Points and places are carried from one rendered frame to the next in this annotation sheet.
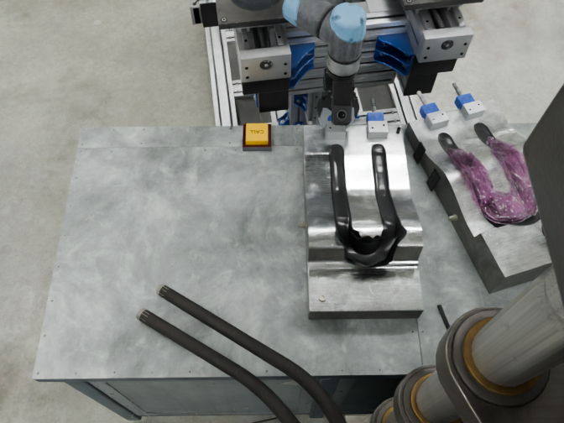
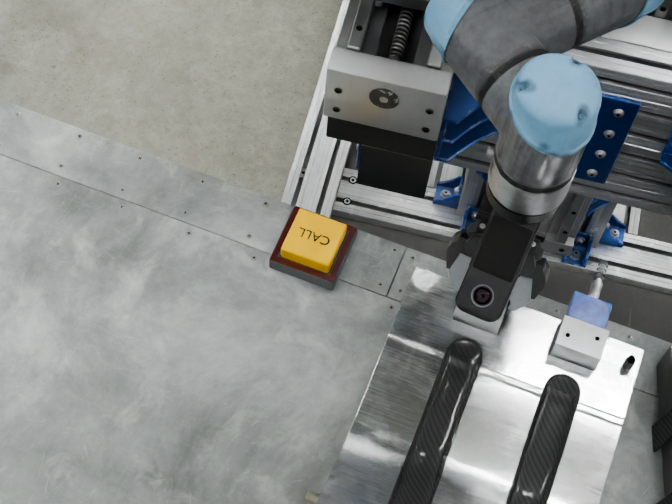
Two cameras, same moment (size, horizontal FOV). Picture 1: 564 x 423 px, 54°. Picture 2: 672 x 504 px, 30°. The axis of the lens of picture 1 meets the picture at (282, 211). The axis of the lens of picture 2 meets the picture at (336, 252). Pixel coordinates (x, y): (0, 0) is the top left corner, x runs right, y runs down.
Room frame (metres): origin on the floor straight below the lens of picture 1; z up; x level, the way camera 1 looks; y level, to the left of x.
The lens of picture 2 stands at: (0.24, -0.15, 2.09)
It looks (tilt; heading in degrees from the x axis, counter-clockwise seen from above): 61 degrees down; 16
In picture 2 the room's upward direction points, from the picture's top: 7 degrees clockwise
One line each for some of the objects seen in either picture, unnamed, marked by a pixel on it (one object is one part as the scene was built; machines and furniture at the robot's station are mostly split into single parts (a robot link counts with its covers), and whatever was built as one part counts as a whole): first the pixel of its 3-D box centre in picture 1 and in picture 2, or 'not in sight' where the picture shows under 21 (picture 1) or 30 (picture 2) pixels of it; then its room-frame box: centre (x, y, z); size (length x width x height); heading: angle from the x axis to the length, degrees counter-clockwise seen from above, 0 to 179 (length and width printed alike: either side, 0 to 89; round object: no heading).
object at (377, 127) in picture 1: (374, 117); (588, 310); (0.92, -0.25, 0.89); 0.13 x 0.05 x 0.05; 1
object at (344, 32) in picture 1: (345, 32); (545, 120); (0.90, -0.14, 1.21); 0.09 x 0.08 x 0.11; 52
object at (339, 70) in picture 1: (342, 60); (527, 171); (0.90, -0.14, 1.13); 0.08 x 0.08 x 0.05
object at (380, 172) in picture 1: (364, 196); (474, 498); (0.67, -0.20, 0.92); 0.35 x 0.16 x 0.09; 1
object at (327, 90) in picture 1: (339, 80); (516, 210); (0.91, -0.14, 1.05); 0.09 x 0.08 x 0.12; 1
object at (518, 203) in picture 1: (498, 174); not in sight; (0.74, -0.54, 0.90); 0.26 x 0.18 x 0.08; 18
